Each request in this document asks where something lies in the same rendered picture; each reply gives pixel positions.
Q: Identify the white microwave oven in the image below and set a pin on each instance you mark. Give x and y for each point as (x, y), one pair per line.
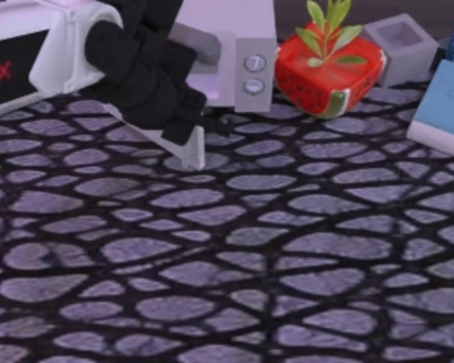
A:
(246, 49)

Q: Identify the light blue book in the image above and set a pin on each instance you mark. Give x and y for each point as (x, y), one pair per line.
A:
(444, 106)

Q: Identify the grey square hollow block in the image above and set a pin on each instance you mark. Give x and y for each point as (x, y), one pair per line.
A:
(405, 53)

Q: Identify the red watermelon pot with plant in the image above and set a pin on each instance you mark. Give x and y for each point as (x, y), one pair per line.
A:
(321, 83)

